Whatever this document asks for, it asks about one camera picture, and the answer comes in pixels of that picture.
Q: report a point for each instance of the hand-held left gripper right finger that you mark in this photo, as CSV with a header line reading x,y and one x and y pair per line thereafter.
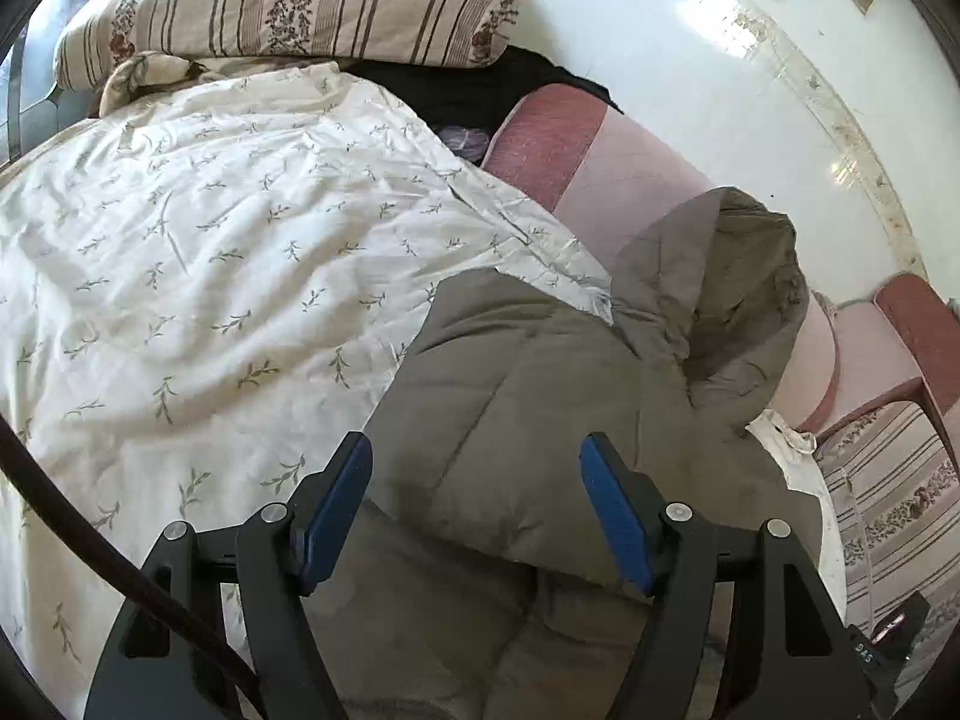
x,y
613,514

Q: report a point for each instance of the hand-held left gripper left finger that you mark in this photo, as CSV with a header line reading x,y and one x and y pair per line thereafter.
x,y
339,510

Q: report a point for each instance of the olive padded jacket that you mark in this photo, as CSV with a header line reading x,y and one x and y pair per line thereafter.
x,y
510,390

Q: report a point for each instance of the striped floral fabric panel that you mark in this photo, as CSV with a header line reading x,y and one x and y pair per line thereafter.
x,y
900,480

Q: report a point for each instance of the cream leaf-print bed sheet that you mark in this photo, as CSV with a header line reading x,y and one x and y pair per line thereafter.
x,y
187,240

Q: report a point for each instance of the pink upholstered headboard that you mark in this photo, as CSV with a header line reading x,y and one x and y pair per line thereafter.
x,y
637,165

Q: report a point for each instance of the lilac cloth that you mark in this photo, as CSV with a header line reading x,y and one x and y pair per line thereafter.
x,y
465,141

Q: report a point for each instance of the black cloth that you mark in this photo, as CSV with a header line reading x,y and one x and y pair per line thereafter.
x,y
465,94

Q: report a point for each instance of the striped floral pillow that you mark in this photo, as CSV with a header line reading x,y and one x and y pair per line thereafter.
x,y
300,0

